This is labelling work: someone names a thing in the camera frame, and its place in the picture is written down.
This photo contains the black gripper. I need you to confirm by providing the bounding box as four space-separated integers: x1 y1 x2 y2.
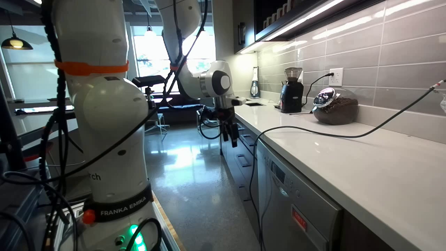
215 107 239 148

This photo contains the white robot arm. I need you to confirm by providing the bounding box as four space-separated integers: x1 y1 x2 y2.
42 0 161 251

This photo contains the stainless steel dishwasher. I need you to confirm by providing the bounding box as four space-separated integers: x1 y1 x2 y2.
257 142 342 251

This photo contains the black coffee grinder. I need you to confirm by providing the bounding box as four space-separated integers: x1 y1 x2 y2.
281 67 305 113

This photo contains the glass jar with metal lid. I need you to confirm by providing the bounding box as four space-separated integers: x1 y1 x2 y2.
313 88 359 125

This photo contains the black pendant lamp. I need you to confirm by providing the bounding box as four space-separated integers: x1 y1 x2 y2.
2 33 33 50

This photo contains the black power cord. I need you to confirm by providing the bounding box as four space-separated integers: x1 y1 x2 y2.
303 71 337 106

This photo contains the white wall outlet left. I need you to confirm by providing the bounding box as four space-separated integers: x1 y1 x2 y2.
330 68 344 86

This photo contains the orange strap on arm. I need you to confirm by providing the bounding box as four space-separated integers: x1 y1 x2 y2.
55 60 132 78

